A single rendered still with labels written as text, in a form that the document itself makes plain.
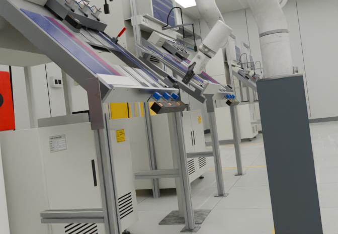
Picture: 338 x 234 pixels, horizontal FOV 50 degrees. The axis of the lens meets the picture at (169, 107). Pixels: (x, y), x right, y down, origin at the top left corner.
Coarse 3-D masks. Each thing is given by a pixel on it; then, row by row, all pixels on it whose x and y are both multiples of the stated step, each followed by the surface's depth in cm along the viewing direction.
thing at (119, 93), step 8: (112, 88) 124; (120, 88) 128; (128, 88) 134; (136, 88) 140; (144, 88) 146; (152, 88) 154; (160, 88) 163; (168, 88) 173; (112, 96) 127; (120, 96) 133; (128, 96) 139; (136, 96) 145; (144, 96) 152; (152, 96) 160
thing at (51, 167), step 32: (32, 128) 134; (64, 128) 148; (32, 160) 135; (64, 160) 145; (96, 160) 166; (128, 160) 194; (32, 192) 135; (64, 192) 143; (96, 192) 163; (128, 192) 190; (32, 224) 135; (64, 224) 140; (96, 224) 160; (128, 224) 186
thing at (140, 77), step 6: (120, 66) 162; (126, 72) 159; (132, 72) 166; (138, 72) 173; (144, 72) 181; (132, 78) 157; (138, 78) 164; (144, 78) 170; (150, 78) 179; (138, 84) 155; (144, 84) 158; (150, 84) 168; (156, 84) 176
